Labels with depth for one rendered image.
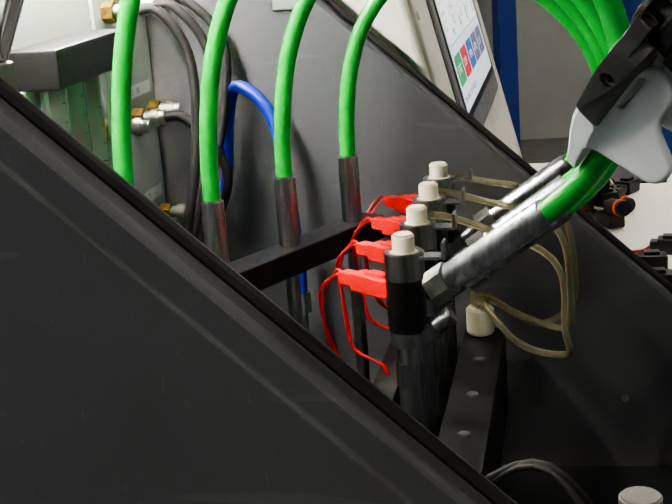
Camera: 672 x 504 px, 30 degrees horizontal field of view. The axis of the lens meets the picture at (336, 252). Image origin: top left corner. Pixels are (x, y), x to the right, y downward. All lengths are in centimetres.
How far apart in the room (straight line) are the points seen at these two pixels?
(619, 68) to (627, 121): 5
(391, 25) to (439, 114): 10
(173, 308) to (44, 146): 9
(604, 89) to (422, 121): 55
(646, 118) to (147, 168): 63
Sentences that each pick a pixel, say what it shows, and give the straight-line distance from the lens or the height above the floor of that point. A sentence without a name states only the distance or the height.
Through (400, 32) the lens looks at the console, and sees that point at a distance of 121.
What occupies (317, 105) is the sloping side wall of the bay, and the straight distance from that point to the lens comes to 119.
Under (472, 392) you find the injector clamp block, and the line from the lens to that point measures 104.
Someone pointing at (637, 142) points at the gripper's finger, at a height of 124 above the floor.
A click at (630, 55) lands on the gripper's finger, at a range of 63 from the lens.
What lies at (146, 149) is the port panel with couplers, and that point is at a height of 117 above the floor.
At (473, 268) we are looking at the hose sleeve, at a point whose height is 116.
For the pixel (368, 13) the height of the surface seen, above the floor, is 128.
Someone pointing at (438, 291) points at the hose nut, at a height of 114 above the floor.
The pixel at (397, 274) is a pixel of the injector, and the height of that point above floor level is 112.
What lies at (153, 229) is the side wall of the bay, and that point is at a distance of 55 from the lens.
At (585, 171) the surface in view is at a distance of 71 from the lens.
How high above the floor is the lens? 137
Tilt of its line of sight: 15 degrees down
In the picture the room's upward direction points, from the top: 4 degrees counter-clockwise
